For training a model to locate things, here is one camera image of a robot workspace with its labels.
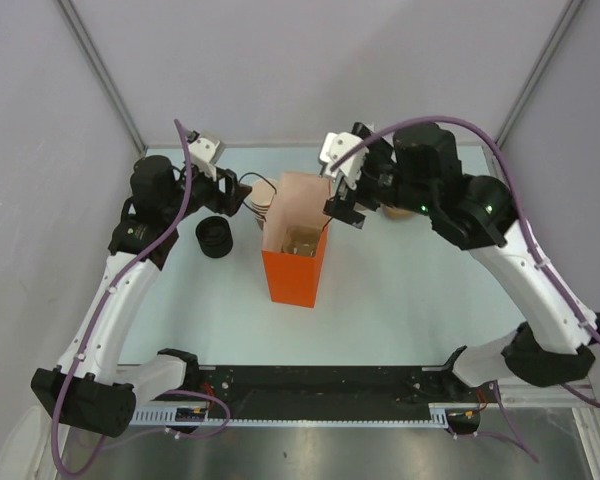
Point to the orange paper bag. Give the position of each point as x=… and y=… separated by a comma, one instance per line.
x=300, y=198

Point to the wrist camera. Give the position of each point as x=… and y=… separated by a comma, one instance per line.
x=342, y=157
x=205, y=150

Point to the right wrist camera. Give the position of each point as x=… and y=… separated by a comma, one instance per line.
x=342, y=157

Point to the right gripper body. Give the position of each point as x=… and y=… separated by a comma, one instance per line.
x=376, y=176

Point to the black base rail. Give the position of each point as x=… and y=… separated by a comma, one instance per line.
x=329, y=393

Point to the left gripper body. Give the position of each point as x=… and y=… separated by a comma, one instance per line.
x=203, y=191

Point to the remaining cardboard cup carrier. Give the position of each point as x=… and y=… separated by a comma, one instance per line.
x=396, y=214

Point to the stack of black lids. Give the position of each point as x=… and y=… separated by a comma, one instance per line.
x=214, y=237

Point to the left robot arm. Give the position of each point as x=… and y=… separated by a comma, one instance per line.
x=85, y=389

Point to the stack of brown paper cups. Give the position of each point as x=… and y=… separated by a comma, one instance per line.
x=261, y=197

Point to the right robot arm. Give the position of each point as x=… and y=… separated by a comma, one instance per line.
x=416, y=167

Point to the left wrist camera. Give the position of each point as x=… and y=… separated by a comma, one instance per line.
x=205, y=150

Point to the brown cardboard cup carrier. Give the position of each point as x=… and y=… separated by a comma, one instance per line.
x=301, y=241

